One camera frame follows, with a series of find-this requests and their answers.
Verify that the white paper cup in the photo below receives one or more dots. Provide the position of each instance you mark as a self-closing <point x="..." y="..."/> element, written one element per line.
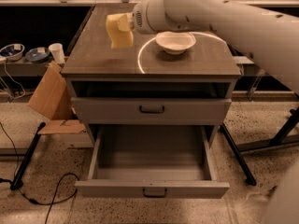
<point x="56" y="49"/>

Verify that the padded gripper body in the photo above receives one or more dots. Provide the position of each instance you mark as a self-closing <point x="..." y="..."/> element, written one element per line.
<point x="139" y="19"/>

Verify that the white paper bowl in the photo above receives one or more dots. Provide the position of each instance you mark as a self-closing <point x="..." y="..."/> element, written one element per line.
<point x="175" y="43"/>

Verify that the blue bowl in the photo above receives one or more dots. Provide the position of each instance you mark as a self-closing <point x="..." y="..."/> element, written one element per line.
<point x="12" y="52"/>
<point x="37" y="55"/>

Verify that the black stand leg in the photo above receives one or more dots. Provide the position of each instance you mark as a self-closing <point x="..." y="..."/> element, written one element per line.
<point x="17" y="181"/>
<point x="250" y="180"/>

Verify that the blue bowl right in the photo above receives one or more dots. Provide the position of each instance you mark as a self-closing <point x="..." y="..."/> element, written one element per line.
<point x="37" y="55"/>

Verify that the black right stand leg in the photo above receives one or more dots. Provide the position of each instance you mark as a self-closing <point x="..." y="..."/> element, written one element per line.
<point x="250" y="180"/>

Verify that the brown cardboard box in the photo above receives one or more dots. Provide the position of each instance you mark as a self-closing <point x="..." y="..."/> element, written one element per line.
<point x="52" y="100"/>

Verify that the black left stand leg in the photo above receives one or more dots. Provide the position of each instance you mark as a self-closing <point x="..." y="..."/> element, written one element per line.
<point x="17" y="181"/>

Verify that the yellow sponge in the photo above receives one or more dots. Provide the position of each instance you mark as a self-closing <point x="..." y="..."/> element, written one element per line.
<point x="118" y="38"/>

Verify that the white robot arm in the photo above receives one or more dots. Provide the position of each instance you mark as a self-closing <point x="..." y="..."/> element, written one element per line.
<point x="269" y="38"/>

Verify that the open middle drawer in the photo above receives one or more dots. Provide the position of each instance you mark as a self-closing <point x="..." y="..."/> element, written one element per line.
<point x="147" y="161"/>

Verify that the grey drawer cabinet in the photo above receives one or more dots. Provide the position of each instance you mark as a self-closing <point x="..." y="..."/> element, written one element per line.
<point x="145" y="70"/>

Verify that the blue bowl left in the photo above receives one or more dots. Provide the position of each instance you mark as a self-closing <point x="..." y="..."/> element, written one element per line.
<point x="12" y="52"/>

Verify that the closed upper drawer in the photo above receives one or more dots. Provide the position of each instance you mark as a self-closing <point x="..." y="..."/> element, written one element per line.
<point x="151" y="111"/>

